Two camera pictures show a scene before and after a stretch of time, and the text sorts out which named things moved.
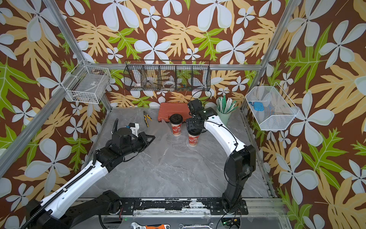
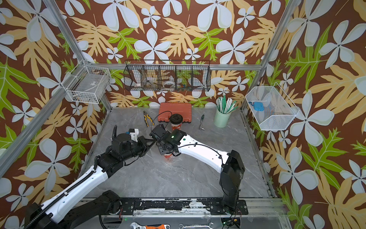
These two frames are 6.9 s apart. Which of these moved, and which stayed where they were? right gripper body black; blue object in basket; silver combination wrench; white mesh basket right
Moved: right gripper body black
Stayed: blue object in basket; silver combination wrench; white mesh basket right
